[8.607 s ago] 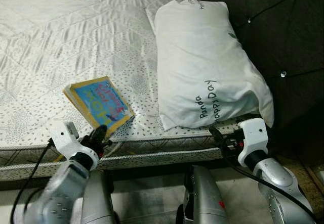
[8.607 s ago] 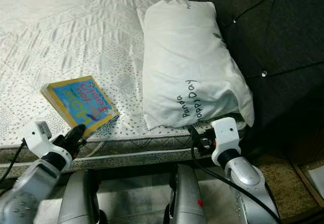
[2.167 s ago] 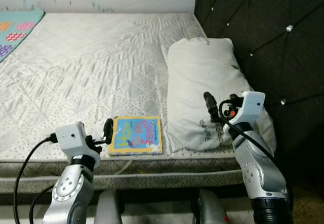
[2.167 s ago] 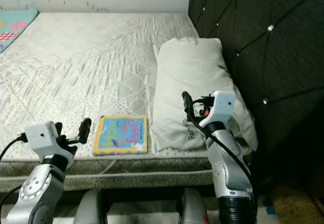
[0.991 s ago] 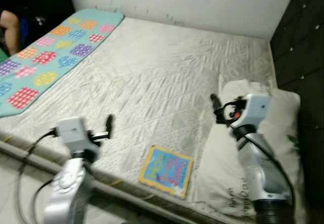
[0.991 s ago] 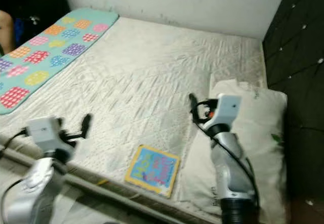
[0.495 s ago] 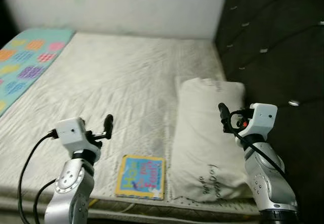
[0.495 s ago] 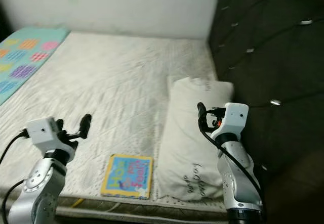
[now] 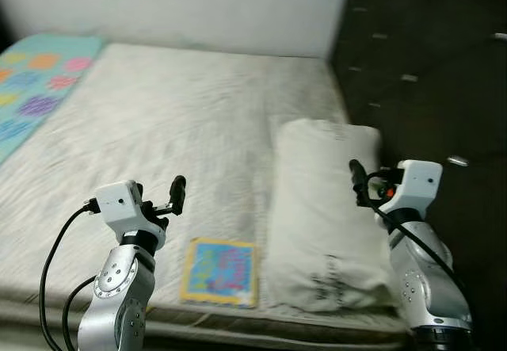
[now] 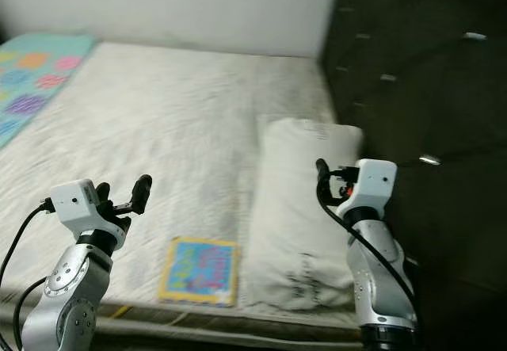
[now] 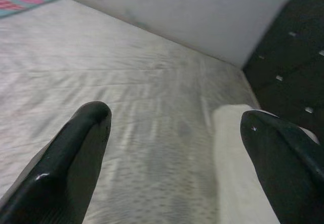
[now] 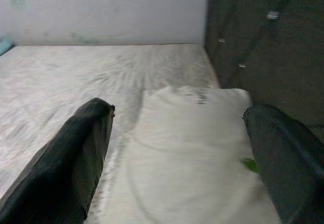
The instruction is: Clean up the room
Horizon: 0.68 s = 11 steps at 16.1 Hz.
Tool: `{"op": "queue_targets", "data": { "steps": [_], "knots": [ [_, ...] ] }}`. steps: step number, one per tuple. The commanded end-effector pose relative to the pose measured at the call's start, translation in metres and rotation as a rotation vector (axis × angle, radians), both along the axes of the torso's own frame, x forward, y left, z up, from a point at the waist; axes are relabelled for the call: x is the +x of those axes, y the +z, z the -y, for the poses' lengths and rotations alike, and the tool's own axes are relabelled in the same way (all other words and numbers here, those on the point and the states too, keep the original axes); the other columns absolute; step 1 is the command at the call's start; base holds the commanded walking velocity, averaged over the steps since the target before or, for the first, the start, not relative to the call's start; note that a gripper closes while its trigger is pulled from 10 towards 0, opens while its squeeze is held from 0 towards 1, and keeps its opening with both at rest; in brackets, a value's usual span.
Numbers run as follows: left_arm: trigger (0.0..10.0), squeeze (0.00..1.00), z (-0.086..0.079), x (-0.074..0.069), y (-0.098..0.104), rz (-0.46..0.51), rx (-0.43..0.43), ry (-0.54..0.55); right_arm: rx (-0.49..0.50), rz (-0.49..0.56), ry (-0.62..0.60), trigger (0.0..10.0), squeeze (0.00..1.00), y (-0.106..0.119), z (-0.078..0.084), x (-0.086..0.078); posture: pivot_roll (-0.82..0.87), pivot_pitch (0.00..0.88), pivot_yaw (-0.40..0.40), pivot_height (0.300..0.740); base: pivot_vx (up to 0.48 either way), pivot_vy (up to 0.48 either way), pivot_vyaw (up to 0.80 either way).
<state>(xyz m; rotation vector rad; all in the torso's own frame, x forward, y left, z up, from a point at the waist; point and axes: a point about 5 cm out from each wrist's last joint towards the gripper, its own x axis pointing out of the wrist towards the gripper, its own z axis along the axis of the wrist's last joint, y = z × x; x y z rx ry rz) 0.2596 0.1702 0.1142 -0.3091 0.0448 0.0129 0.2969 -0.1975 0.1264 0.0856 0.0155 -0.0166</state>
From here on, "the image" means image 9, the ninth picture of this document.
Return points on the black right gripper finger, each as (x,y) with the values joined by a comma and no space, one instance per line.
(359,181)

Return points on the white pillow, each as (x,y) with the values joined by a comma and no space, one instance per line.
(325,216)

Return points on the yellow blue children's book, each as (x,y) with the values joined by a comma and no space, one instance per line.
(220,273)

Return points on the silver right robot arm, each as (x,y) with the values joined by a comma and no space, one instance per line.
(428,280)

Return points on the grey quilted mattress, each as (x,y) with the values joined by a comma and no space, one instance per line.
(174,129)

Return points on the black tufted headboard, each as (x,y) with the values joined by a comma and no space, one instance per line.
(428,66)

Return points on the thin patterned lower mattress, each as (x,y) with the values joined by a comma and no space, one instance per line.
(238,329)

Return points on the teal blanket with dotted shapes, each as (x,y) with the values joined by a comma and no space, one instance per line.
(40,89)

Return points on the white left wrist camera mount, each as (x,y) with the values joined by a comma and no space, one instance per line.
(119,207)

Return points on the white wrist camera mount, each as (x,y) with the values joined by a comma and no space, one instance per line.
(418,188)
(119,207)

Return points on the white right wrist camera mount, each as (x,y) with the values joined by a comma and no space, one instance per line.
(418,188)

